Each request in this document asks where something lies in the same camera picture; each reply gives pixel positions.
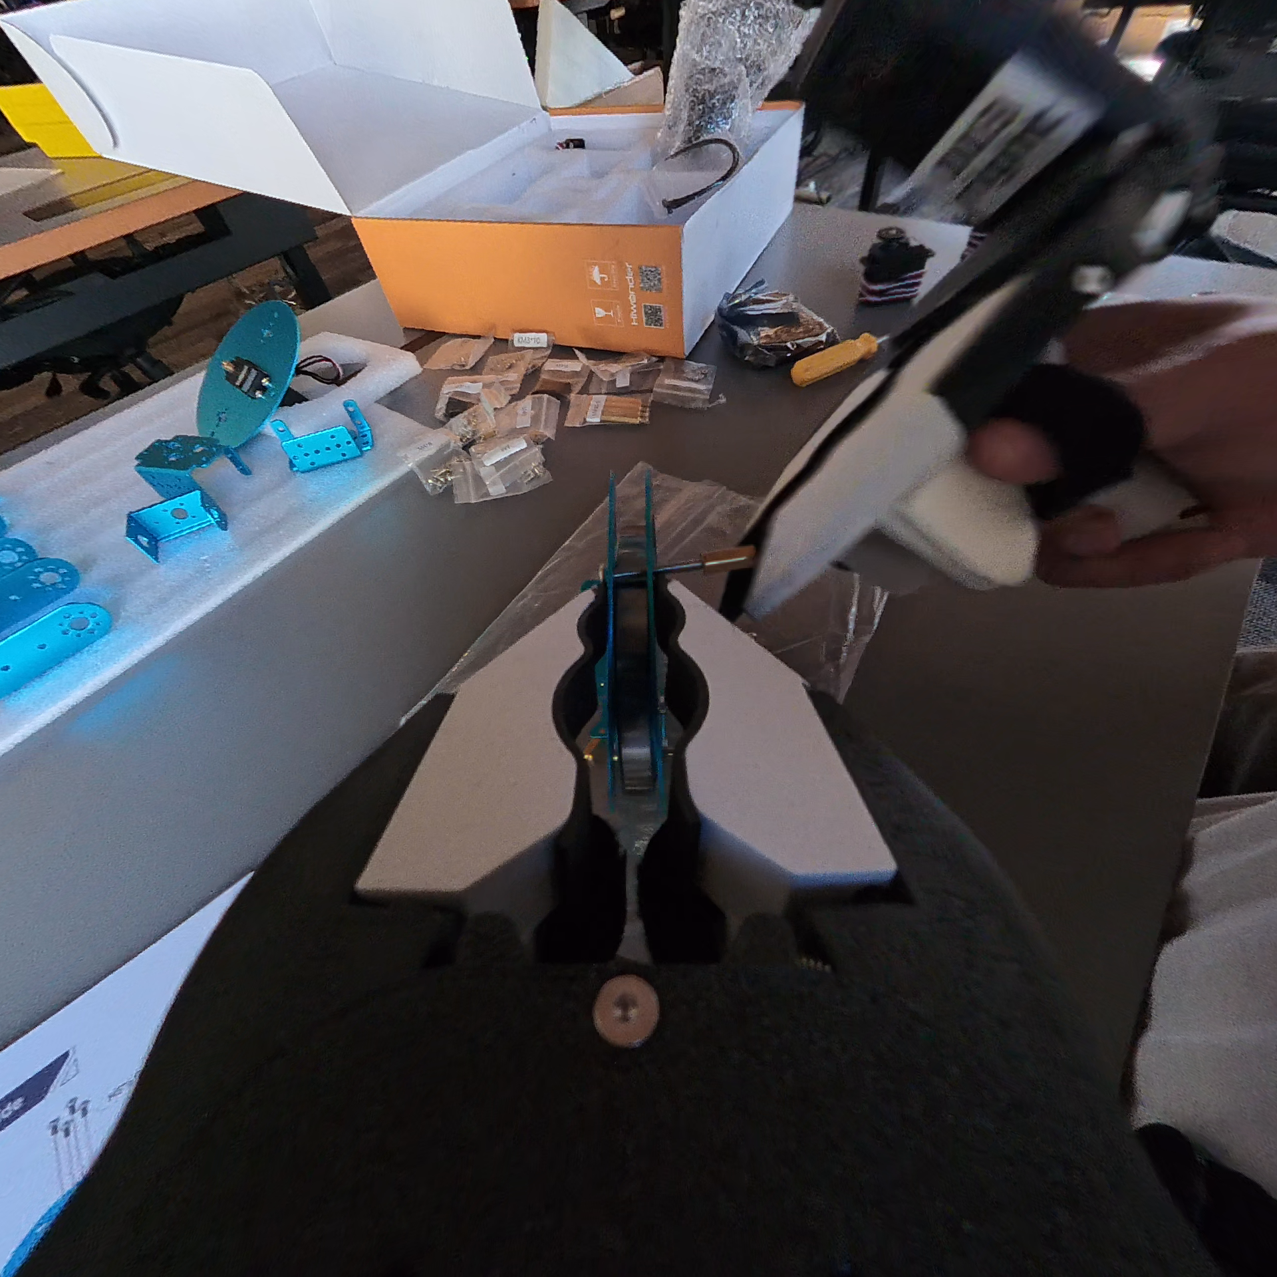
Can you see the yellow plastic bins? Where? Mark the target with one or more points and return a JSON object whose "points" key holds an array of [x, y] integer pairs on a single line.
{"points": [[40, 120]]}

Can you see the white assembly guide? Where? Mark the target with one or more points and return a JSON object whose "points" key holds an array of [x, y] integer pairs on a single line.
{"points": [[79, 1047]]}

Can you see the bubble wrap bundle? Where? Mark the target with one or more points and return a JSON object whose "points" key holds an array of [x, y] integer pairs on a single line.
{"points": [[729, 59]]}

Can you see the grey desk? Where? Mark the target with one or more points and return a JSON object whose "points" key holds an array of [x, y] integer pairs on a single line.
{"points": [[250, 747]]}

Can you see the teal round plate with servo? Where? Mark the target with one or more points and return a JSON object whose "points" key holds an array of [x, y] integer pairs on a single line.
{"points": [[254, 348]]}

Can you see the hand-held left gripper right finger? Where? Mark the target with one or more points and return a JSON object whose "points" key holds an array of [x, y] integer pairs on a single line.
{"points": [[788, 787]]}

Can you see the orange cardboard box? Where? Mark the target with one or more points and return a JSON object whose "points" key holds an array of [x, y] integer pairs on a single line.
{"points": [[479, 269]]}

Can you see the person's right hand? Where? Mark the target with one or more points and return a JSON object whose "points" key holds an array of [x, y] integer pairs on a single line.
{"points": [[1197, 398]]}

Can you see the blue round rotating base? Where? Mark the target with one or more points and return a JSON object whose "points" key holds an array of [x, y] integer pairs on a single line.
{"points": [[628, 518]]}

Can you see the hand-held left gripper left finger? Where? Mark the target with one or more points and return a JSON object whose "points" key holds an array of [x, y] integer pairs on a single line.
{"points": [[479, 798]]}

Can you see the large blue U bracket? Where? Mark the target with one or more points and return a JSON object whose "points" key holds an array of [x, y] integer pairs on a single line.
{"points": [[16, 557], [35, 592], [55, 647]]}

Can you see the long wooden table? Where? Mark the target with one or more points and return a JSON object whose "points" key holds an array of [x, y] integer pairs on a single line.
{"points": [[99, 229]]}

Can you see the white foam block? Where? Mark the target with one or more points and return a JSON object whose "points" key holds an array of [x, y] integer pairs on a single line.
{"points": [[385, 363]]}

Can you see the white foam sheet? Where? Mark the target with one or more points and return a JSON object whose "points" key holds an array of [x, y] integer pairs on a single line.
{"points": [[79, 468]]}

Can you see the black servo motor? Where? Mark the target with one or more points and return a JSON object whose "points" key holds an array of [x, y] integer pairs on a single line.
{"points": [[893, 258]]}

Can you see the clear plastic bag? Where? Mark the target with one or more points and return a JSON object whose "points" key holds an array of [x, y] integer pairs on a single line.
{"points": [[698, 507]]}

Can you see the dark teal bracket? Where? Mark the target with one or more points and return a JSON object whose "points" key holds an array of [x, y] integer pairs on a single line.
{"points": [[184, 459]]}

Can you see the blue perforated U bracket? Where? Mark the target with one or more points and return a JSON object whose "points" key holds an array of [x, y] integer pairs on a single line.
{"points": [[324, 450]]}

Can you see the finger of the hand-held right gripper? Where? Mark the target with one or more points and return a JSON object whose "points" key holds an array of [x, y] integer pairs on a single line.
{"points": [[849, 498], [897, 346]]}

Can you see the dark bag of parts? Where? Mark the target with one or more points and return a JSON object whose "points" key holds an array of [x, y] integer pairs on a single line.
{"points": [[773, 328]]}

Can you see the pile of small hardware bags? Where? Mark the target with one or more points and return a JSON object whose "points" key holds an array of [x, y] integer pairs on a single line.
{"points": [[539, 408]]}

